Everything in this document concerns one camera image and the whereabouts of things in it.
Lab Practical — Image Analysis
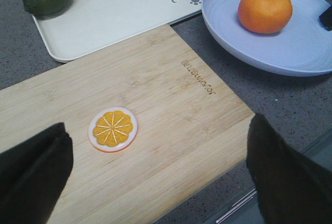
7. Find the orange slice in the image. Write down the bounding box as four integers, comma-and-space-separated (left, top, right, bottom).
88, 106, 138, 152

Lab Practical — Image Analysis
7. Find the cream white tray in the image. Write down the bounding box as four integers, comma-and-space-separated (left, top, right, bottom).
34, 0, 201, 63

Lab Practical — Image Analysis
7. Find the light blue plate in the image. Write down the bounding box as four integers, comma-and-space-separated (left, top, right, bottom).
201, 0, 331, 77

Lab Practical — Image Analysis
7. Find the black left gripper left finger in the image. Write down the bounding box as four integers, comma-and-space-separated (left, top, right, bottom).
1, 122, 74, 223

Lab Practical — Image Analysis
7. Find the orange fruit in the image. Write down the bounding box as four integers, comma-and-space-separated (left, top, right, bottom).
238, 0, 293, 34

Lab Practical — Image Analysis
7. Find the wooden cutting board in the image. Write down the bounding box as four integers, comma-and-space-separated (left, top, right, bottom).
1, 25, 253, 223

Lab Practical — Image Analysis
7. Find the metal drawer handle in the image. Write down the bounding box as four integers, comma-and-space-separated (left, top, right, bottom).
214, 189, 257, 224

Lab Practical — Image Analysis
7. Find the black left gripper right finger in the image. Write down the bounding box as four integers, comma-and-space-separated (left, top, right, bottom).
246, 114, 331, 223

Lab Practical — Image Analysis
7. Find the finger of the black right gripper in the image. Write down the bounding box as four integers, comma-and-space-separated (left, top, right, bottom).
319, 6, 332, 31

